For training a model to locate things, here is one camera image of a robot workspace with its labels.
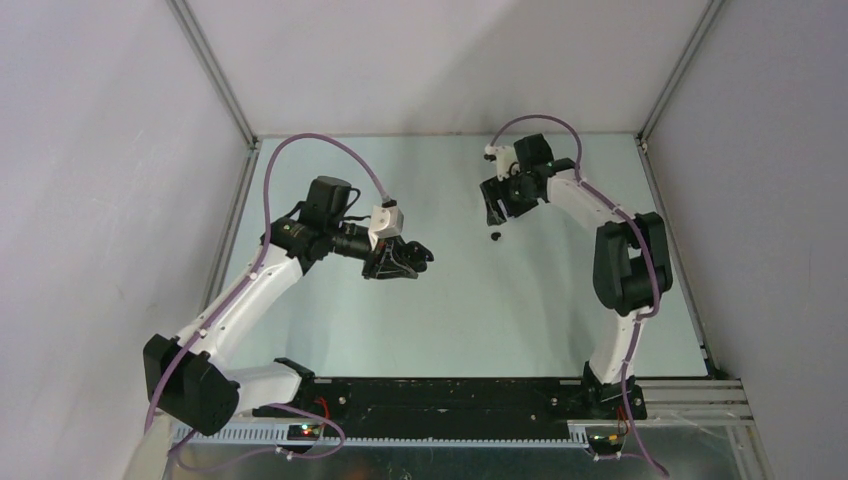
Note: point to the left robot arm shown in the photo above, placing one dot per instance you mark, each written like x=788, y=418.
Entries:
x=190, y=376

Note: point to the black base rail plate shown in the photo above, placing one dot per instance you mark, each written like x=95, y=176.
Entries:
x=466, y=408

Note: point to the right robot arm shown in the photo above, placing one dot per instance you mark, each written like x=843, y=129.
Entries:
x=631, y=260

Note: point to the left controller board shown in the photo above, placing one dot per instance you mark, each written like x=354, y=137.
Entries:
x=304, y=432

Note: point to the black earbud charging case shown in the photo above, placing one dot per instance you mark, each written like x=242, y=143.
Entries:
x=417, y=257

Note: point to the grey slotted cable duct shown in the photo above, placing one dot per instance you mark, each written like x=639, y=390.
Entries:
x=255, y=433

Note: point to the controller board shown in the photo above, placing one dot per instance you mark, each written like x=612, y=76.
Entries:
x=609, y=446
x=304, y=432

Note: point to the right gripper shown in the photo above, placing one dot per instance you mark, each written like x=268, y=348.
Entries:
x=494, y=190

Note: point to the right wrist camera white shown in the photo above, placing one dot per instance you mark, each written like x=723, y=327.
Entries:
x=504, y=158

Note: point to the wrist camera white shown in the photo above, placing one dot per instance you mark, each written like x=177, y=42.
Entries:
x=504, y=158
x=386, y=221

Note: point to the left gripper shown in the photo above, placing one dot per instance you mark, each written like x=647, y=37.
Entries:
x=386, y=261

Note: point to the right controller board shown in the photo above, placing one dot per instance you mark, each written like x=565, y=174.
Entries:
x=609, y=446

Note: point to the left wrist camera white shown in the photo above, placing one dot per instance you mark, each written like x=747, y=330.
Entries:
x=386, y=221

